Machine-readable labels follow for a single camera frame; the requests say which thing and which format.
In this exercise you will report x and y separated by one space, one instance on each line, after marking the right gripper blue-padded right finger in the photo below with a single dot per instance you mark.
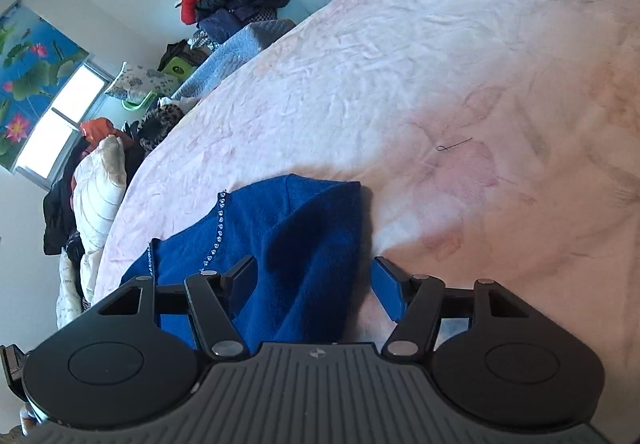
419 303

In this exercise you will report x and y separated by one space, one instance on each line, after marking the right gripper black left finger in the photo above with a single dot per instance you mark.
210 300

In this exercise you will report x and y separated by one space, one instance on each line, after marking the blue knit sweater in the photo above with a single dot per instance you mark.
305 236

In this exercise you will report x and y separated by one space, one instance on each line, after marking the black garment by window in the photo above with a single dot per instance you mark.
59 219

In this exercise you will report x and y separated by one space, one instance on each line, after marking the black hair pin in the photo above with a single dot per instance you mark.
450 146

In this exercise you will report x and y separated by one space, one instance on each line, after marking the white quilted duvet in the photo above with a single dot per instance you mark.
100 186

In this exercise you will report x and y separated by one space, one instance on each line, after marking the leopard print garment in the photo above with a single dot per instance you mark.
157 124

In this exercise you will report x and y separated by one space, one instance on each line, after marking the orange garment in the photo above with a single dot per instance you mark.
96 130

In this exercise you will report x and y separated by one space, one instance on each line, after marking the window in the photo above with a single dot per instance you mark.
42 157

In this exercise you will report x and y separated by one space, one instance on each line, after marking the pink floral bed sheet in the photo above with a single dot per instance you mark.
544 199

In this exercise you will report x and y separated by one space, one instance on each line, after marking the floral pillow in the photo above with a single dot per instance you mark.
134 83

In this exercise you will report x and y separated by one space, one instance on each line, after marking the light blue knit blanket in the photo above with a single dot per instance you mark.
230 56

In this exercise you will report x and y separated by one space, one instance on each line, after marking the lotus flower roller blind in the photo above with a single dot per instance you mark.
37 60

